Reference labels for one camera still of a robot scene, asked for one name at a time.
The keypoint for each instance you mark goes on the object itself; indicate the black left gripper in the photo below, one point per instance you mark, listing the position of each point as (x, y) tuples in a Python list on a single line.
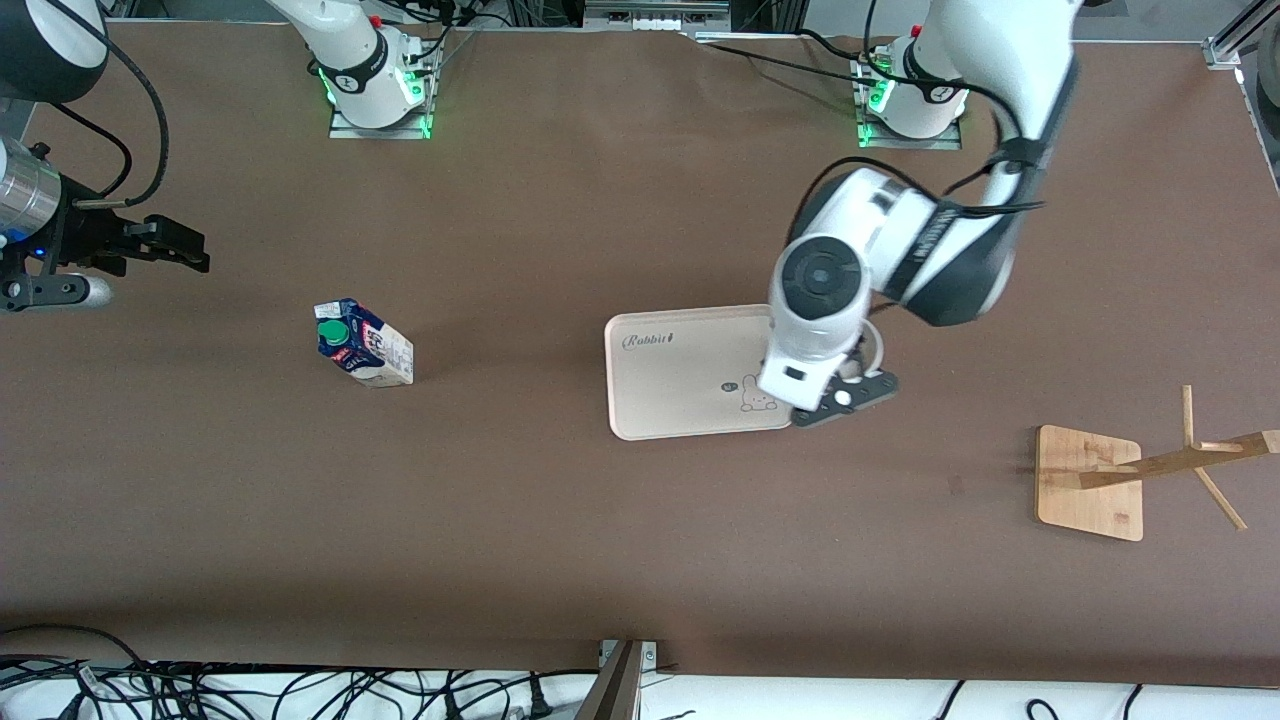
[(857, 347)]

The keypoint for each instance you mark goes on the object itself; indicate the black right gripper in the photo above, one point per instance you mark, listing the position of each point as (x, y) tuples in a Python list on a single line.
[(84, 241)]

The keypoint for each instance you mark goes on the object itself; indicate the blue milk carton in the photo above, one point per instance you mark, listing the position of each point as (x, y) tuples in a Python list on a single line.
[(365, 345)]

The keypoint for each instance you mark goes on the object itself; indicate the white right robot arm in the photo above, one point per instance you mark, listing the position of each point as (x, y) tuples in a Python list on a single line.
[(350, 50)]

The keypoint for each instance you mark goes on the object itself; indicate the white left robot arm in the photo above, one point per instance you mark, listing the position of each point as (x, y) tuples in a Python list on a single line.
[(820, 280)]

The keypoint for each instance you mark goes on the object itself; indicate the wooden cup rack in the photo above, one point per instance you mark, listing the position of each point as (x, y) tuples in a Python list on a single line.
[(1090, 490)]

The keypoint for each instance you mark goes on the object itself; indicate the beige rabbit tray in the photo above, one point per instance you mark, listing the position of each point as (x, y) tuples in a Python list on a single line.
[(680, 380)]

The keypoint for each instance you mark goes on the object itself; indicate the white power strip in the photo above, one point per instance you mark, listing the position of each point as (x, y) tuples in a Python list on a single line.
[(650, 18)]

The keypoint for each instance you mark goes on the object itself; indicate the aluminium profile bar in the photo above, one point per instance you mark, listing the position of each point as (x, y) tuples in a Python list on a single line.
[(615, 690)]

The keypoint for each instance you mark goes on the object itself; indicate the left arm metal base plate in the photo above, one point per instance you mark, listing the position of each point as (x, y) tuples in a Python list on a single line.
[(910, 143)]

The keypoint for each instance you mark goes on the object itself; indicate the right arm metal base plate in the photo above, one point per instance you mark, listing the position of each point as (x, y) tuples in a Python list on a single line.
[(380, 133)]

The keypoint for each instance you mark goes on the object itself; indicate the metal mounting bracket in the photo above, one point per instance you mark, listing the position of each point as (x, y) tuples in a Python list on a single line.
[(650, 655)]

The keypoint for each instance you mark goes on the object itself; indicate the metal corner bracket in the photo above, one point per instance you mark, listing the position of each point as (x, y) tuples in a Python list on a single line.
[(1222, 52)]

